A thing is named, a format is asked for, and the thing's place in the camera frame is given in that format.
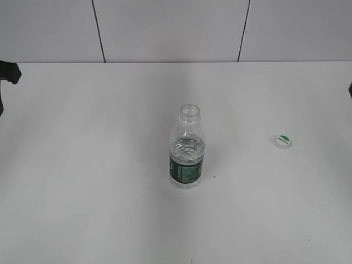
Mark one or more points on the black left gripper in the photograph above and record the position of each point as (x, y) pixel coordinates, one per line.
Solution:
(10, 72)

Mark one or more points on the clear cestbon water bottle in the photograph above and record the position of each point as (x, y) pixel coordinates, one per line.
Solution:
(187, 148)

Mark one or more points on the white green bottle cap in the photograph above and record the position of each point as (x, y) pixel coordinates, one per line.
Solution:
(282, 141)

